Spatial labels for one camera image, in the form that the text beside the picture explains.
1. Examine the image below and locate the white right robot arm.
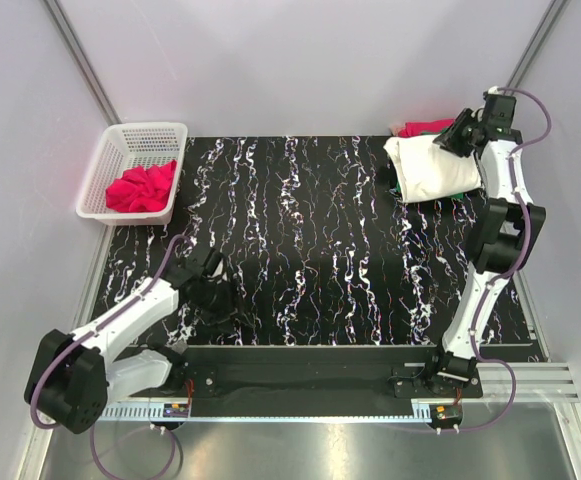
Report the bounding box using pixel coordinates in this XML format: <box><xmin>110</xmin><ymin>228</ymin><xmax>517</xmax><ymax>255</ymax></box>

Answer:
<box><xmin>424</xmin><ymin>87</ymin><xmax>546</xmax><ymax>392</ymax></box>

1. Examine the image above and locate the left controller board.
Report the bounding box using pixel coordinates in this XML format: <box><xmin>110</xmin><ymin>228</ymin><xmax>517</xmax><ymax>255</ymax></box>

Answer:
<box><xmin>163</xmin><ymin>402</ymin><xmax>189</xmax><ymax>418</ymax></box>

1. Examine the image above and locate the aluminium rail frame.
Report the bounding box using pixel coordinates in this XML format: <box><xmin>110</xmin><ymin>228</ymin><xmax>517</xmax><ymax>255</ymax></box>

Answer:
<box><xmin>17</xmin><ymin>359</ymin><xmax>581</xmax><ymax>480</ymax></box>

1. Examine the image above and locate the white plastic basket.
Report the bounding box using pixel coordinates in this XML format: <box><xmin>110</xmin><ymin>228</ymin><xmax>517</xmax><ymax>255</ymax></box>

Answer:
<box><xmin>76</xmin><ymin>122</ymin><xmax>188</xmax><ymax>226</ymax></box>

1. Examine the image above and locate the folded green t-shirt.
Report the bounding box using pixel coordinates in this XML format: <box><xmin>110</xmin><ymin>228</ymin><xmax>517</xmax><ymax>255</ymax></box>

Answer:
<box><xmin>388</xmin><ymin>187</ymin><xmax>464</xmax><ymax>202</ymax></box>

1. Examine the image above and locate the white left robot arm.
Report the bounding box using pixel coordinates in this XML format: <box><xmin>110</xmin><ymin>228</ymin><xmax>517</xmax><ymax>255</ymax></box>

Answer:
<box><xmin>24</xmin><ymin>246</ymin><xmax>243</xmax><ymax>434</ymax></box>

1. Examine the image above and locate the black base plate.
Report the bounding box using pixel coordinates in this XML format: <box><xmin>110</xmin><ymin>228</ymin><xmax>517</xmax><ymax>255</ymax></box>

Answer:
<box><xmin>140</xmin><ymin>346</ymin><xmax>483</xmax><ymax>420</ymax></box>

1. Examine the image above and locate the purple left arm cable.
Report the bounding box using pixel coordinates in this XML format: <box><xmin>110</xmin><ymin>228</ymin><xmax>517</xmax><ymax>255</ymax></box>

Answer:
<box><xmin>28</xmin><ymin>234</ymin><xmax>194</xmax><ymax>480</ymax></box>

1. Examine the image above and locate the controller board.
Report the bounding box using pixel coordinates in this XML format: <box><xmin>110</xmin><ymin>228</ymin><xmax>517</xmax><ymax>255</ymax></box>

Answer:
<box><xmin>163</xmin><ymin>402</ymin><xmax>189</xmax><ymax>418</ymax></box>
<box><xmin>431</xmin><ymin>404</ymin><xmax>463</xmax><ymax>423</ymax></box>

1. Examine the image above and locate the right controller board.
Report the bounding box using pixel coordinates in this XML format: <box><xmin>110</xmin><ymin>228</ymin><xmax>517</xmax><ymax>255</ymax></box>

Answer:
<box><xmin>431</xmin><ymin>404</ymin><xmax>463</xmax><ymax>423</ymax></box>

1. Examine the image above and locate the crumpled pink t-shirt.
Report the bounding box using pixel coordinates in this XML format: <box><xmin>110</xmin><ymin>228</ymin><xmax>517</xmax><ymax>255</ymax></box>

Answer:
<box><xmin>105</xmin><ymin>160</ymin><xmax>177</xmax><ymax>213</ymax></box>

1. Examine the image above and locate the white printed t-shirt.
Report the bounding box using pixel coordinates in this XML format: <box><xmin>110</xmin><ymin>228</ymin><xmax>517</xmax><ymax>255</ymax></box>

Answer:
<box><xmin>384</xmin><ymin>135</ymin><xmax>482</xmax><ymax>204</ymax></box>

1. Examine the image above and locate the folded red t-shirt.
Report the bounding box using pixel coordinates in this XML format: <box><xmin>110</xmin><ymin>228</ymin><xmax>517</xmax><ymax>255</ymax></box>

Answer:
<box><xmin>396</xmin><ymin>119</ymin><xmax>454</xmax><ymax>138</ymax></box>

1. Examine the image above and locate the black marble pattern mat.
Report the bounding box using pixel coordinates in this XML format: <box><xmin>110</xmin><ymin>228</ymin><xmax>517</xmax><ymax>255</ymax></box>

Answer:
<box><xmin>93</xmin><ymin>136</ymin><xmax>485</xmax><ymax>347</ymax></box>

